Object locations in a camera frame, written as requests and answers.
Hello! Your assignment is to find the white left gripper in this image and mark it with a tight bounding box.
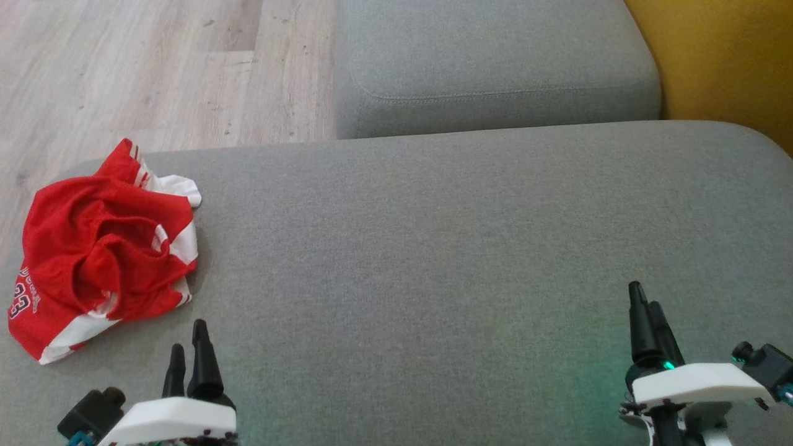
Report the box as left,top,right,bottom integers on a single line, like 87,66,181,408
99,319,238,446

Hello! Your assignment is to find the yellow upholstered panel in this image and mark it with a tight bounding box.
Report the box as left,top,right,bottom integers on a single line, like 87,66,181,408
623,0,793,159

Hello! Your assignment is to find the small grey sofa cushion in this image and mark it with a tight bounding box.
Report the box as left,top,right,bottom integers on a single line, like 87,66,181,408
335,0,662,140

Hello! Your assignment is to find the red jersey with number print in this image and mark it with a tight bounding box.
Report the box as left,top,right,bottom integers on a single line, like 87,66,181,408
7,138,203,365

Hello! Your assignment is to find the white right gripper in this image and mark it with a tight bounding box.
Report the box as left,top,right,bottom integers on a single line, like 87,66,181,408
620,281,775,446

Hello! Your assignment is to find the large grey sofa seat cushion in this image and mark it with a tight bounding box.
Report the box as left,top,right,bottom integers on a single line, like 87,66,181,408
0,120,793,446

